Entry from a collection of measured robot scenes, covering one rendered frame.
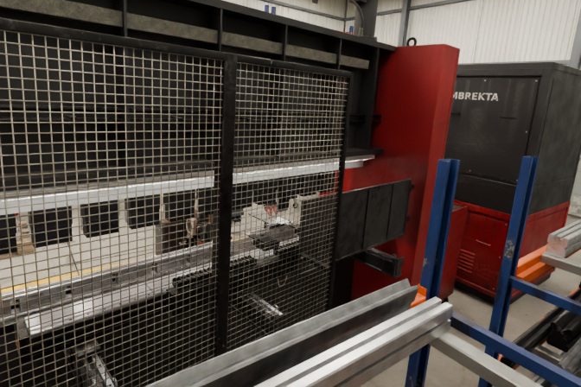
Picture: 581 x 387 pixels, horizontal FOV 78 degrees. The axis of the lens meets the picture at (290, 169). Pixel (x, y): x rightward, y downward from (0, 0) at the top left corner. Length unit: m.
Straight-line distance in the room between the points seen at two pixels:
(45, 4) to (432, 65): 2.25
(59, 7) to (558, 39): 8.36
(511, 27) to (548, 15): 0.66
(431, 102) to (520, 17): 6.57
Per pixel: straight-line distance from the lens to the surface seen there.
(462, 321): 1.03
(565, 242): 1.55
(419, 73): 2.86
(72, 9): 1.67
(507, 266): 1.32
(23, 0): 1.64
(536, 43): 9.01
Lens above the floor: 1.87
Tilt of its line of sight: 11 degrees down
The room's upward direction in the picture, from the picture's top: 4 degrees clockwise
